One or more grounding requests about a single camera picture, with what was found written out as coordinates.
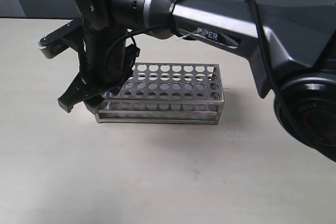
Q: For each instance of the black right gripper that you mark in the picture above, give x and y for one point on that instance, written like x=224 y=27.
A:
x=109 y=64

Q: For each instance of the blue-capped tube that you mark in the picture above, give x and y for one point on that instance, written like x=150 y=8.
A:
x=108 y=96

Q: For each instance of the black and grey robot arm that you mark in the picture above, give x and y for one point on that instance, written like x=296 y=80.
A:
x=290 y=50

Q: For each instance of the stainless steel test tube rack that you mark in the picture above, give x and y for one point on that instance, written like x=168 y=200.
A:
x=172 y=93

